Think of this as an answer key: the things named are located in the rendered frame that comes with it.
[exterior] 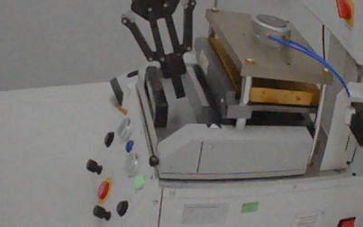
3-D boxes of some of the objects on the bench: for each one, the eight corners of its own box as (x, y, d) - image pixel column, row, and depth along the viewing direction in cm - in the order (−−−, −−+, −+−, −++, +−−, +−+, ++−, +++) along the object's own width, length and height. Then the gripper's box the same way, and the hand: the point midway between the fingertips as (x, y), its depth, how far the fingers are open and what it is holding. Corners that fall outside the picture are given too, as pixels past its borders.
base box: (321, 163, 150) (335, 100, 143) (356, 242, 118) (382, 180, 110) (92, 162, 140) (95, 86, 133) (111, 264, 107) (110, 194, 100)
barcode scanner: (185, 92, 176) (189, 61, 172) (195, 106, 169) (200, 75, 166) (105, 95, 169) (109, 65, 165) (113, 110, 162) (115, 78, 159)
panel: (92, 165, 138) (135, 90, 132) (107, 247, 112) (156, 177, 106) (84, 160, 138) (126, 86, 132) (97, 242, 111) (144, 173, 105)
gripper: (183, -38, 109) (214, 74, 120) (111, -19, 109) (139, 95, 120) (189, -30, 102) (223, 94, 114) (112, -9, 102) (142, 115, 114)
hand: (175, 75), depth 115 cm, fingers closed
